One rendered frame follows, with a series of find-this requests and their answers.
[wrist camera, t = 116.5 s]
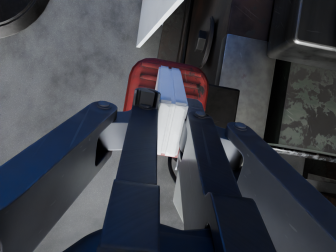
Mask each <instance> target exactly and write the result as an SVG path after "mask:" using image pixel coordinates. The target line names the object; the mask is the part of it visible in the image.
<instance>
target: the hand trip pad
mask: <svg viewBox="0 0 336 252"><path fill-rule="evenodd" d="M161 66H165V67H168V68H169V69H172V68H176V69H179V70H180V71H181V76H182V80H183V85H184V89H185V94H186V97H187V98H190V99H196V100H199V101H200V102H201V103H202V106H203V109H204V112H205V110H206V104H207V98H208V92H209V81H208V79H207V77H206V75H205V73H204V72H203V71H202V70H201V69H200V68H198V67H195V66H193V65H190V64H185V63H179V62H174V61H169V60H164V59H158V58H144V59H142V60H140V61H138V62H137V63H136V64H135V65H134V66H133V67H132V69H131V71H130V74H129V78H128V84H127V89H126V95H125V101H124V107H123V112H125V111H129V110H131V109H132V105H133V99H134V92H135V89H136V88H150V89H154V90H155V88H156V82H157V76H158V71H159V67H161ZM179 150H180V147H179V149H178V154H177V155H176V156H175V157H173V156H167V157H173V158H177V157H178V155H179ZM160 155H161V156H166V155H165V153H161V154H160Z"/></svg>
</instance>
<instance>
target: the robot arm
mask: <svg viewBox="0 0 336 252"><path fill-rule="evenodd" d="M116 150H122V152H121V156H120V161H119V165H118V169H117V174H116V178H115V179H114V181H113V185H112V189H111V193H110V197H109V202H108V206H107V210H106V214H105V219H104V223H103V227H102V229H99V230H97V231H94V232H92V233H90V234H88V235H86V236H84V237H83V238H81V239H80V240H79V241H77V242H76V243H74V244H73V245H71V246H70V247H68V248H67V249H66V250H64V251H63V252H336V207H335V206H334V205H333V204H332V203H331V202H330V201H329V200H328V199H327V198H325V197H324V196H323V195H322V194H321V193H320V192H319V191H318V190H317V189H316V188H315V187H314V186H313V185H312V184H310V183H309V182H308V181H307V180H306V179H305V178H304V177H303V176H302V175H301V174H300V173H299V172H298V171H296V170H295V169H294V168H293V167H292V166H291V165H290V164H289V163H288V162H287V161H286V160H285V159H284V158H283V157H281V156H280V155H279V154H278V153H277V152H276V151H275V150H274V149H273V148H272V147H271V146H270V145H269V144H268V143H266V142H265V141H264V140H263V139H262V138H261V137H260V136H259V135H258V134H257V133H256V132H255V131H254V130H252V129H251V128H250V127H249V126H247V125H245V124H244V123H241V122H229V123H227V126H226V129H225V128H222V127H219V126H216V125H215V123H214V120H213V118H212V117H211V116H210V115H209V114H206V113H205V111H204V108H203V105H202V103H201V102H200V101H199V100H197V99H193V98H187V97H186V92H185V88H184V83H183V79H182V74H181V71H180V69H179V68H173V67H172V68H171V69H169V67H168V66H162V65H161V67H159V68H158V74H157V80H156V85H155V90H154V89H151V88H146V87H139V88H136V89H135V90H134V96H133V103H132V108H131V110H128V111H118V107H117V106H116V105H115V104H113V103H111V102H107V101H104V100H103V101H102V100H99V101H95V102H92V103H90V104H89V105H88V106H86V107H85V108H83V109H82V110H80V111H79V112H77V113H76V114H75V115H73V116H72V117H70V118H69V119H67V120H66V121H64V122H63V123H62V124H60V125H59V126H57V127H56V128H54V129H53V130H52V131H50V132H49V133H47V134H46V135H44V136H43V137H41V138H40V139H39V140H37V141H36V142H34V143H33V144H31V145H30V146H28V147H27V148H26V149H24V150H23V151H21V152H20V153H18V154H17V155H15V156H14V157H13V158H11V159H10V160H8V161H7V162H5V163H4V164H3V165H1V166H0V252H33V251H34V250H35V249H36V248H37V247H38V245H39V244H40V243H41V242H42V240H43V239H44V238H45V237H46V236H47V234H48V233H49V232H50V231H51V229H52V228H53V227H54V226H55V225H56V223H57V222H58V221H59V220H60V218H61V217H62V216H63V215H64V213H65V212H66V211H67V210H68V209H69V207H70V206H71V205H72V204H73V202H74V201H75V200H76V199H77V198H78V196H79V195H80V194H81V193H82V191H83V190H84V189H85V188H86V187H87V185H88V184H89V183H90V182H91V180H92V179H93V178H94V177H95V176H96V174H97V173H98V172H99V171H100V169H101V168H102V167H103V166H104V165H105V163H106V162H107V161H108V160H109V158H110V157H111V156H112V152H113V151H116ZM178 151H179V153H178ZM161 153H162V154H165V156H170V157H175V156H177V155H178V157H177V162H176V166H175V170H177V169H179V181H180V192H181V203H182V214H183V225H184V230H180V229H177V228H174V227H170V226H167V225H164V224H161V223H160V186H159V185H157V160H158V155H161ZM242 163H243V165H242Z"/></svg>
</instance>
